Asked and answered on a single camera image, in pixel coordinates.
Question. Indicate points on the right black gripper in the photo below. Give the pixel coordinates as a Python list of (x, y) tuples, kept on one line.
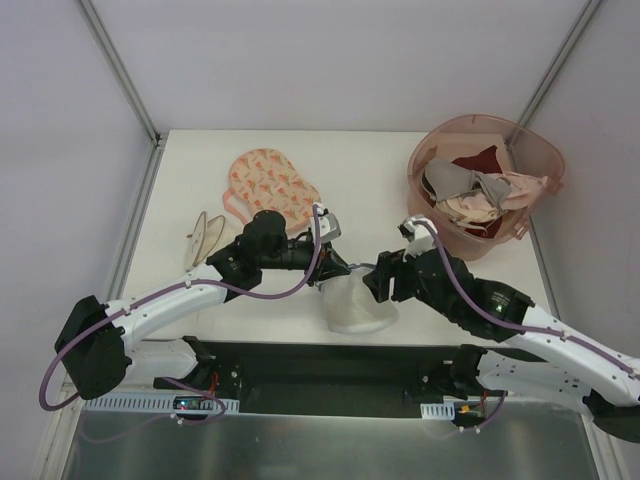
[(396, 278)]

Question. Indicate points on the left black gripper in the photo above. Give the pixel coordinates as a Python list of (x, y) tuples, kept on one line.
[(325, 265)]

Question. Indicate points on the white mesh laundry bag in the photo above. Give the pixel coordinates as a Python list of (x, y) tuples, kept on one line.
[(349, 307)]

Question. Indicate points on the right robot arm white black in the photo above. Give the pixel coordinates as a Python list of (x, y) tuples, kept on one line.
[(570, 369)]

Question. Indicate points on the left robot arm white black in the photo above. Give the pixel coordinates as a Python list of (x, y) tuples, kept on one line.
[(102, 345)]

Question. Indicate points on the grey bra in tub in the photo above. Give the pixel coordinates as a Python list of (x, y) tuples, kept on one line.
[(443, 181)]

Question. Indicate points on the pink bra in tub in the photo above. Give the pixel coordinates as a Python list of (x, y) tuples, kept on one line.
[(475, 209)]

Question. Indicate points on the floral pink laundry pouch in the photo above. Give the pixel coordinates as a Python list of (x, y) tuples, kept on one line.
[(265, 179)]

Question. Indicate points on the small beige mesh bag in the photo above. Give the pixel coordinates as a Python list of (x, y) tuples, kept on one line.
[(207, 235)]

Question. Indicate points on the pink translucent plastic tub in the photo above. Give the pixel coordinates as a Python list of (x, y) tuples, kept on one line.
[(518, 150)]

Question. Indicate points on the dark red garment in tub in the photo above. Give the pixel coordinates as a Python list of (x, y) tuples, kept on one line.
[(485, 161)]

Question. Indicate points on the right controller board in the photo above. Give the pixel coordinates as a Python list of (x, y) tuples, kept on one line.
[(452, 410)]

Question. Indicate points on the controller board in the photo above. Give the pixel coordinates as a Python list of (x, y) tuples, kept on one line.
[(452, 410), (153, 404)]

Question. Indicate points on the left controller board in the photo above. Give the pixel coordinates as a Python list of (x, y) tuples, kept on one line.
[(153, 404)]

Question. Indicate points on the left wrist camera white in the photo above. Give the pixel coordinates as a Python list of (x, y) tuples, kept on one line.
[(325, 225)]

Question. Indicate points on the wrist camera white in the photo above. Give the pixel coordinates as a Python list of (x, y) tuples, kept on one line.
[(325, 225), (418, 232)]

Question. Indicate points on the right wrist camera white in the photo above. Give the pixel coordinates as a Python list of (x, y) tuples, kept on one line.
[(418, 232)]

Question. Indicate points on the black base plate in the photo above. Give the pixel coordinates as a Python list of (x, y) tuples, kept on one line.
[(331, 380)]

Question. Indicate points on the left aluminium frame post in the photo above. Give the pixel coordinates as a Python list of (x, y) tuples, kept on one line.
[(119, 71)]

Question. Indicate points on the aluminium frame post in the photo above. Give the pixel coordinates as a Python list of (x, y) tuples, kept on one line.
[(119, 71), (577, 31)]

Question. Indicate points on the right aluminium frame post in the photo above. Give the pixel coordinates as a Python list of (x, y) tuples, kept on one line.
[(577, 31)]

